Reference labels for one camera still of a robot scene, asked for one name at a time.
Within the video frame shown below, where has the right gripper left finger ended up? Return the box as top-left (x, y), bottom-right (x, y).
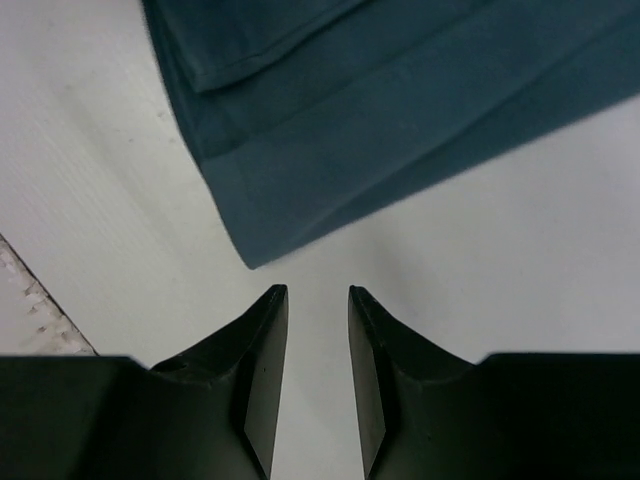
top-left (89, 285), bottom-right (288, 479)

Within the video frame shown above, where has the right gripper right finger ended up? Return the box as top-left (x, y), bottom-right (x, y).
top-left (348, 286), bottom-right (550, 479)

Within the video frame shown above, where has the blue t shirt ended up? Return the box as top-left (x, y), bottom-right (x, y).
top-left (142, 1), bottom-right (639, 269)

